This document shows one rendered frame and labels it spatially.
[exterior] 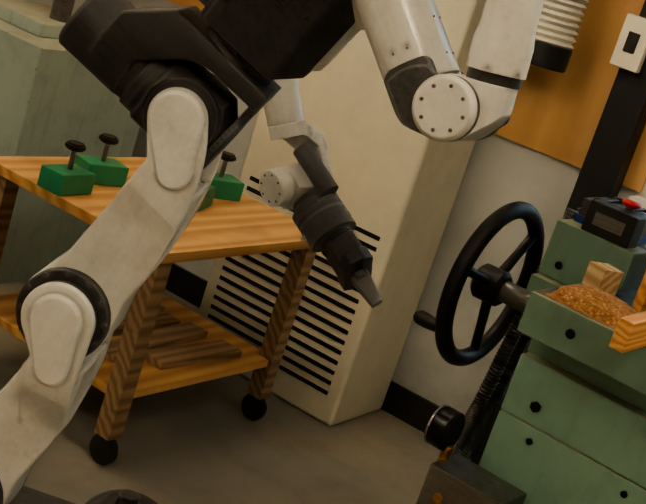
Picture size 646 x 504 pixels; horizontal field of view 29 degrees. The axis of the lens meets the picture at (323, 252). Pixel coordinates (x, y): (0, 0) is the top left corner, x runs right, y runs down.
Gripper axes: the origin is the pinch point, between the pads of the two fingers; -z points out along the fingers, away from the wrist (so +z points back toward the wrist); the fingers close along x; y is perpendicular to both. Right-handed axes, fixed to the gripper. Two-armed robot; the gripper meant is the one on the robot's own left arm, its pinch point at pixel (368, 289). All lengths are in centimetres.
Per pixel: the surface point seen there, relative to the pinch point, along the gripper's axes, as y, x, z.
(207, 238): -12, -62, 46
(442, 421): -6.1, 23.7, -29.0
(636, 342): 16, 46, -36
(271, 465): -23, -105, 3
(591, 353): 13, 38, -34
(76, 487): -63, -67, 13
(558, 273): 23.2, 16.1, -17.4
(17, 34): -23, -102, 143
